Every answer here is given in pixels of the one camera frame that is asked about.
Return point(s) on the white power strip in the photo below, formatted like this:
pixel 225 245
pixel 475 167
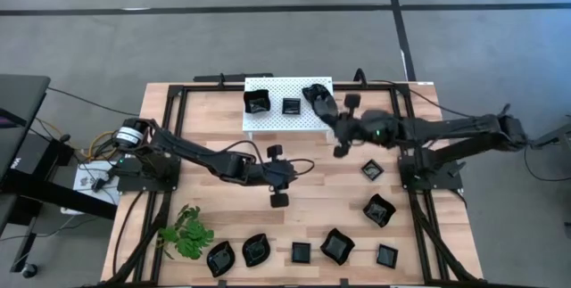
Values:
pixel 85 181

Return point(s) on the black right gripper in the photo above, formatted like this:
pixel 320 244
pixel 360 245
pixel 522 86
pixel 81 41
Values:
pixel 352 125

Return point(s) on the black small square plate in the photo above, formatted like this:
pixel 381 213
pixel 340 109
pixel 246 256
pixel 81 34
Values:
pixel 292 106
pixel 372 170
pixel 301 252
pixel 386 256

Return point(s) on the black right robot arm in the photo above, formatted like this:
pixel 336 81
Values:
pixel 446 129

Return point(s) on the black leaf-shaped mini plate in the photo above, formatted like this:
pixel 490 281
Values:
pixel 256 249
pixel 325 109
pixel 312 91
pixel 220 258

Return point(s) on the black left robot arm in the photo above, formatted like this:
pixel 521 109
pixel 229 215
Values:
pixel 201 154

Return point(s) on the green plant in white pot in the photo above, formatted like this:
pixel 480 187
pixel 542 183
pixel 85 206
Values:
pixel 189 239

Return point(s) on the black wavy square plate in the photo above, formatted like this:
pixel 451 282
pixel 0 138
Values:
pixel 337 246
pixel 379 210
pixel 256 101

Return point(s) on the black flat bar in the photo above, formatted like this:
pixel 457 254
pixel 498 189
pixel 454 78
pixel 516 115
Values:
pixel 232 77

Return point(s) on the white perforated metal shelf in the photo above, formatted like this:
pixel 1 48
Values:
pixel 276 120

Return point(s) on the black desk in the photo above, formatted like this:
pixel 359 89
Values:
pixel 22 101

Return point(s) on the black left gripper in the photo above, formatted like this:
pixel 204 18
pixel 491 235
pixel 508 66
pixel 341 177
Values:
pixel 278 174

